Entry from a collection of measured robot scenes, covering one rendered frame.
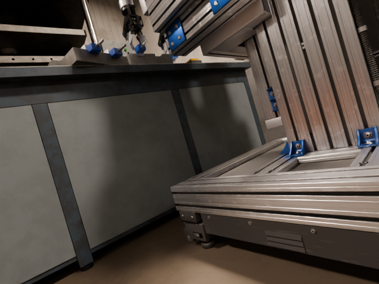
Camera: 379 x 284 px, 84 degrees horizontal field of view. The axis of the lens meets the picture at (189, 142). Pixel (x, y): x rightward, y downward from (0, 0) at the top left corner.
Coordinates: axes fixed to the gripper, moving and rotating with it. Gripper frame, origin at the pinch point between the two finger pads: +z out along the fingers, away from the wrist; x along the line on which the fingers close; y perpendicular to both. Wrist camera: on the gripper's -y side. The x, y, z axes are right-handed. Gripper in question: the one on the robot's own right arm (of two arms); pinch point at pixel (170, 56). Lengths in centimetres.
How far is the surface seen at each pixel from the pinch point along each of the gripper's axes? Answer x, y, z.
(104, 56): -51, 22, 11
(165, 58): -14.6, 14.3, 9.0
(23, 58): -76, -67, -32
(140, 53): -28.7, 13.6, 5.5
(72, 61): -65, 22, 14
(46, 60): -63, -67, -31
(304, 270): -41, 82, 95
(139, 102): -39, 16, 33
